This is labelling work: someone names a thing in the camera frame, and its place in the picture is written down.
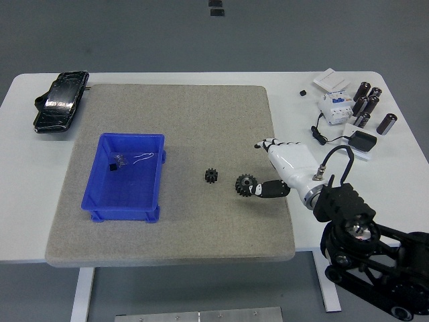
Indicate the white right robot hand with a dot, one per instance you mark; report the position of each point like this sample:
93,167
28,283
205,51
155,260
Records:
295,161

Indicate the large black gear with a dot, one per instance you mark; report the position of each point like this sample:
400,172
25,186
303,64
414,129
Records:
241,188

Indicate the small black gear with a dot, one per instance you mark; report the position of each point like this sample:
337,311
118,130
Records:
211,175

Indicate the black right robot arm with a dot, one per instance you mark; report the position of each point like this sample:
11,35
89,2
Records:
348,204

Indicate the blue plastic box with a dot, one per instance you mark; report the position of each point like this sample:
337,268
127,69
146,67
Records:
124,188

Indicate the white circuit breaker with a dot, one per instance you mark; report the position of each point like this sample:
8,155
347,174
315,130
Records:
333,109

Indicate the small black cube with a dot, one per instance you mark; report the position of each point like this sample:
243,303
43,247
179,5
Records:
303,93
113,167

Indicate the white flat plate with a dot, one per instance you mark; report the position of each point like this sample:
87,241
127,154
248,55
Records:
363,155

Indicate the black power adapter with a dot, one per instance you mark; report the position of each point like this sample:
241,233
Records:
362,141

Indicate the dark brown cylindrical capacitor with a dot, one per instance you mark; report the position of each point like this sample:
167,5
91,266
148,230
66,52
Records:
371,104
359,105
386,124
376,92
363,120
363,90

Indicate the grey-brown table mat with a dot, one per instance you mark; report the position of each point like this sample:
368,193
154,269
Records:
201,117

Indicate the white table leg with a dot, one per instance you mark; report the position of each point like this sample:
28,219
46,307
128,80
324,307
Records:
320,268
82,295

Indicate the small clear plastic bag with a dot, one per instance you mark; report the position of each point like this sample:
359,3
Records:
120,160

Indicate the silver metal plate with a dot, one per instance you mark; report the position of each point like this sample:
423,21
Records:
201,316

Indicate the black wrapped pack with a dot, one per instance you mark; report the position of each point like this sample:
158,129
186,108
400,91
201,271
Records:
58,102

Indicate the white switch panel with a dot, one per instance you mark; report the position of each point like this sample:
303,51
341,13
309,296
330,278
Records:
330,80

